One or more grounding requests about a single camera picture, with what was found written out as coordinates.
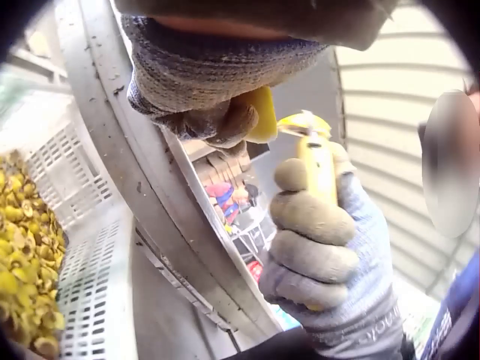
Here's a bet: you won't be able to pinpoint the person's body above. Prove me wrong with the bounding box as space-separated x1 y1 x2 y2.
426 249 480 360

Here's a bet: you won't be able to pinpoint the person's right hand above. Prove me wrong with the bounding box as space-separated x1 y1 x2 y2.
258 142 406 360

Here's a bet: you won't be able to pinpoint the pile of yellow fruit peels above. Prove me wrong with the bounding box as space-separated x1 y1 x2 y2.
0 149 69 360

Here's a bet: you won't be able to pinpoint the white plastic crate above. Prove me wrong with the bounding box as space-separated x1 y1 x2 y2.
0 109 137 360

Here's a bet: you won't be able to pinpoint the person's right index finger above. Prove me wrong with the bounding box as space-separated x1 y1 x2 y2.
275 158 312 194

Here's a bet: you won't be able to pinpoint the yellow handled peeler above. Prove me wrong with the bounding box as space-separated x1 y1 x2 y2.
277 110 340 312

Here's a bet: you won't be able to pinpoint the person's left hand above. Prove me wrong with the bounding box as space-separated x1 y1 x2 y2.
112 0 399 150

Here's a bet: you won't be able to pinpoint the yellow fruit piece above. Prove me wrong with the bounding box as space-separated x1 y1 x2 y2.
232 86 279 144

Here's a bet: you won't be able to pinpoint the person's right ring finger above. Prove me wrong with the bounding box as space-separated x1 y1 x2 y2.
267 229 360 285

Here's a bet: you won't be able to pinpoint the person's left fingers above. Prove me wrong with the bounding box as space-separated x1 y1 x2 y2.
154 99 260 150

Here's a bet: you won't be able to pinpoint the person's right middle finger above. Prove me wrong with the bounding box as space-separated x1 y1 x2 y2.
270 190 356 245

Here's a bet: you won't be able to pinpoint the grey metal frame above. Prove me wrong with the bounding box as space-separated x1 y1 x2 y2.
56 0 284 360

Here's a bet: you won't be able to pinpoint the person's right little finger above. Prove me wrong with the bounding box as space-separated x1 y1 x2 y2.
258 268 350 312

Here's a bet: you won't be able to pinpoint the person's right thumb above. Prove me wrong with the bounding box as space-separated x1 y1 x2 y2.
332 142 357 177

